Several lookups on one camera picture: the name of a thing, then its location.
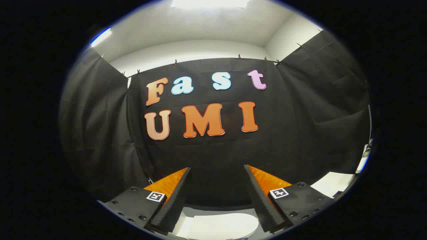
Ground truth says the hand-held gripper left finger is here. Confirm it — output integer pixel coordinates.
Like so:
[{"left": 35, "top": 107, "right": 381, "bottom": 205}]
[{"left": 97, "top": 167, "right": 191, "bottom": 235}]

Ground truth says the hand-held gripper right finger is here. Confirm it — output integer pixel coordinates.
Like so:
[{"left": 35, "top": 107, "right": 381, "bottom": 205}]
[{"left": 244, "top": 164, "right": 336, "bottom": 234}]

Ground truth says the white toilet lid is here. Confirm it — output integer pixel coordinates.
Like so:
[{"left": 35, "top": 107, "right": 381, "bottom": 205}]
[{"left": 182, "top": 213, "right": 260, "bottom": 240}]

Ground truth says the white cabinet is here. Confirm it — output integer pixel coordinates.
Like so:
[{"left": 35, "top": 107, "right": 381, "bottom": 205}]
[{"left": 310, "top": 172, "right": 356, "bottom": 199}]

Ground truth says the black backdrop cloth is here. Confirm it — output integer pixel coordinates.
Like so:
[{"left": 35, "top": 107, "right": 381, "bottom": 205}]
[{"left": 59, "top": 30, "right": 371, "bottom": 208}]

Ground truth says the rectangular ceiling light panel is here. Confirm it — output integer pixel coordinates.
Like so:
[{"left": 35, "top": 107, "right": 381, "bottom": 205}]
[{"left": 171, "top": 0, "right": 249, "bottom": 9}]

